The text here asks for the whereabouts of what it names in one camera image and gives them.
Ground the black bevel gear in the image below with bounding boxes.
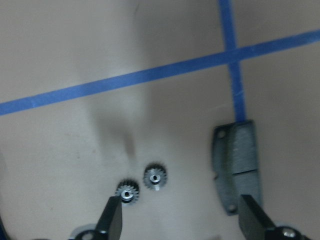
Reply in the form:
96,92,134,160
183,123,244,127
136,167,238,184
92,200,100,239
115,179,140,206

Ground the black brake pad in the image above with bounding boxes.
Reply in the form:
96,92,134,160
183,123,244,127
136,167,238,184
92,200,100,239
211,120,263,216

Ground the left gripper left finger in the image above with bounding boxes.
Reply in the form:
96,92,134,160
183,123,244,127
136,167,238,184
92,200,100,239
93,196,123,240

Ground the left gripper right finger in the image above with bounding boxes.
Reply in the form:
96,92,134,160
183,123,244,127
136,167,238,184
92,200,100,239
238,194,276,240

